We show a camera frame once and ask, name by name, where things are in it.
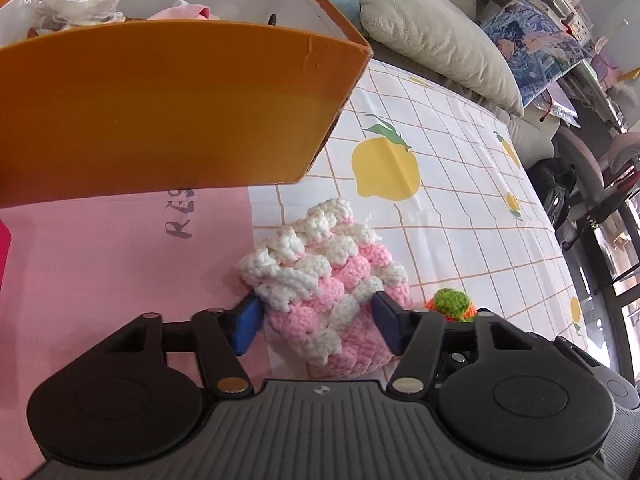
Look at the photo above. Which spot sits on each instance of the pink cloth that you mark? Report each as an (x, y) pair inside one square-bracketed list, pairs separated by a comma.
[(185, 11)]

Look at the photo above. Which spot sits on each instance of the pink white crochet pouch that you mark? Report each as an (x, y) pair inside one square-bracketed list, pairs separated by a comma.
[(320, 300)]

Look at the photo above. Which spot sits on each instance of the crochet strawberry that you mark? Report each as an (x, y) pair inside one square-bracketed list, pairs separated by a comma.
[(450, 302)]

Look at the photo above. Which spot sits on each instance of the pink grey office chair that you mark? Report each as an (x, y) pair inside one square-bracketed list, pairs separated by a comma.
[(620, 155)]

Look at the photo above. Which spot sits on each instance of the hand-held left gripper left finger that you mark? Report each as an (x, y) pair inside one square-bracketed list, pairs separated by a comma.
[(247, 324)]

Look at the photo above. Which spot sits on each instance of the blue printed pillow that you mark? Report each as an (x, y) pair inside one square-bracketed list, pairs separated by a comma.
[(540, 45)]

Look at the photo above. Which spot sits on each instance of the cluttered white desk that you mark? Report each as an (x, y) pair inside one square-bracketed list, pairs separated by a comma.
[(585, 15)]

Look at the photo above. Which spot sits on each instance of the beige cushion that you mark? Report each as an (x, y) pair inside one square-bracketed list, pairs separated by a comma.
[(440, 35)]

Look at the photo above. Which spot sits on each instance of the pink paper sheet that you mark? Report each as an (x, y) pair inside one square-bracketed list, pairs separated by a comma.
[(100, 260)]

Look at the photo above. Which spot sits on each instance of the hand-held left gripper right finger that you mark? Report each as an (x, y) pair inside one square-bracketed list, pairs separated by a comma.
[(386, 322)]

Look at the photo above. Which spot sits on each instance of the checked lemon print blanket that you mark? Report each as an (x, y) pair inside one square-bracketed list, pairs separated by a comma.
[(450, 210)]

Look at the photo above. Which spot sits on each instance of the orange cardboard box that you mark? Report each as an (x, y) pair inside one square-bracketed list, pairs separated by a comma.
[(150, 110)]

